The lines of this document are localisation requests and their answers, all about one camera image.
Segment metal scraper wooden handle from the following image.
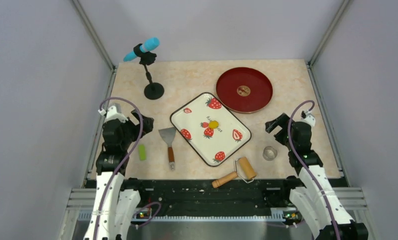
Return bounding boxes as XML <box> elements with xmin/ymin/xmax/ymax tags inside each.
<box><xmin>158</xmin><ymin>127</ymin><xmax>176</xmax><ymax>171</ymax></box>

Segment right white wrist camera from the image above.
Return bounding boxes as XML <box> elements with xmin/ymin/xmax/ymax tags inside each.
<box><xmin>301</xmin><ymin>110</ymin><xmax>316</xmax><ymax>127</ymax></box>

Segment red round tray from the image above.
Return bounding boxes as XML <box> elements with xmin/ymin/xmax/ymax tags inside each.
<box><xmin>216</xmin><ymin>67</ymin><xmax>273</xmax><ymax>114</ymax></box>

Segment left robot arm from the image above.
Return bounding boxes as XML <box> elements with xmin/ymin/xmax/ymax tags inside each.
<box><xmin>83</xmin><ymin>107</ymin><xmax>154</xmax><ymax>240</ymax></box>

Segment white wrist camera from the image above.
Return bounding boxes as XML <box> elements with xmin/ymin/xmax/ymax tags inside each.
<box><xmin>98</xmin><ymin>103</ymin><xmax>129</xmax><ymax>123</ymax></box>
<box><xmin>301</xmin><ymin>110</ymin><xmax>316</xmax><ymax>127</ymax></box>

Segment blue microphone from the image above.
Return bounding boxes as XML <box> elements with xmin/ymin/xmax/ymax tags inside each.
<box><xmin>123</xmin><ymin>37</ymin><xmax>160</xmax><ymax>62</ymax></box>

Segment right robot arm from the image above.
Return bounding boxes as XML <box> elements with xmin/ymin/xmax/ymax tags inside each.
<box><xmin>265</xmin><ymin>111</ymin><xmax>369</xmax><ymax>240</ymax></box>

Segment aluminium frame bar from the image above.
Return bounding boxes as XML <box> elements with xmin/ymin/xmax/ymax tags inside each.
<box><xmin>66</xmin><ymin>187</ymin><xmax>367</xmax><ymax>222</ymax></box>

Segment yellow dough ball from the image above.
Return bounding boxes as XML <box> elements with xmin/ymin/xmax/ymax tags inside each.
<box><xmin>208</xmin><ymin>120</ymin><xmax>219</xmax><ymax>129</ymax></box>

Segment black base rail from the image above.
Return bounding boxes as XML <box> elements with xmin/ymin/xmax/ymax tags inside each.
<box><xmin>121</xmin><ymin>176</ymin><xmax>304</xmax><ymax>217</ymax></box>

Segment metal ring cutter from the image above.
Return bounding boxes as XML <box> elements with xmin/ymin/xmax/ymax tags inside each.
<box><xmin>262</xmin><ymin>146</ymin><xmax>278</xmax><ymax>161</ymax></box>

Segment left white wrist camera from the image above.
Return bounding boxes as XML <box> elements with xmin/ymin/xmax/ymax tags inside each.
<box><xmin>98</xmin><ymin>103</ymin><xmax>129</xmax><ymax>123</ymax></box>

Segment strawberry pattern white tray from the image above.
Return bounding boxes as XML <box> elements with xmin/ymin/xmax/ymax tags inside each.
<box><xmin>170</xmin><ymin>92</ymin><xmax>252</xmax><ymax>167</ymax></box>

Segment green small block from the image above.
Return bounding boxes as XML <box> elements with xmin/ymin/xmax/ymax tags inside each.
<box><xmin>137</xmin><ymin>144</ymin><xmax>147</xmax><ymax>161</ymax></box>

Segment black microphone stand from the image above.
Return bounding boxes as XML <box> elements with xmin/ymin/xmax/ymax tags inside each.
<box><xmin>139</xmin><ymin>52</ymin><xmax>164</xmax><ymax>100</ymax></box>

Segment wooden roller pin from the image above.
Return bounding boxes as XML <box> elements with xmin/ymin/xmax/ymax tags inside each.
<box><xmin>212</xmin><ymin>156</ymin><xmax>257</xmax><ymax>189</ymax></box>

